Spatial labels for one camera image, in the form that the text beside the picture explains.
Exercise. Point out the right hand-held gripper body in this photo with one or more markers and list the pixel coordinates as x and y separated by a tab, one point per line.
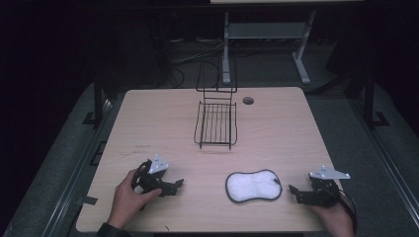
324	189

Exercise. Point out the grey metal stand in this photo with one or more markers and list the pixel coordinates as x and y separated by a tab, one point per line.
263	31

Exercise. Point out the person's left hand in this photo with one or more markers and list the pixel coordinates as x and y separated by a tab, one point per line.
130	199

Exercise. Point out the black tape strip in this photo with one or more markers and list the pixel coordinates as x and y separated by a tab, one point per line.
89	200

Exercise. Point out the white sponge pad dark rim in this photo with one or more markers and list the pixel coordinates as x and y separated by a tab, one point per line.
253	186

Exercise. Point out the black metal post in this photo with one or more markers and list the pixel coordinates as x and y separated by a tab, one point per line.
98	102
370	98

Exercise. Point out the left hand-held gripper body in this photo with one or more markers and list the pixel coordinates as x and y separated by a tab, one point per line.
149	180

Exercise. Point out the aluminium floor rail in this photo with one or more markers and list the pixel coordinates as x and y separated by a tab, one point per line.
387	154
77	171

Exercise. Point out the person's right hand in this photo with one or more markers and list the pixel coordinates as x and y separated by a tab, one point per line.
336	219

